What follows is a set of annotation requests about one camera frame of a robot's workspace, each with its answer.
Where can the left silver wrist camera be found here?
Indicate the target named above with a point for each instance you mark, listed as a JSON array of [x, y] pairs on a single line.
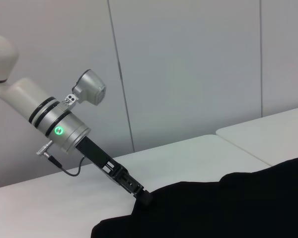
[[90, 86]]

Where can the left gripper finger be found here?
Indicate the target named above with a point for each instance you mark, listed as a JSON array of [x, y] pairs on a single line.
[[147, 197]]

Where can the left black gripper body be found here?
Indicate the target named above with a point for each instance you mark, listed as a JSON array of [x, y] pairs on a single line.
[[109, 163]]

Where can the black t-shirt with white print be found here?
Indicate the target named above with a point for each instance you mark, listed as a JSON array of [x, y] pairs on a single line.
[[213, 210]]

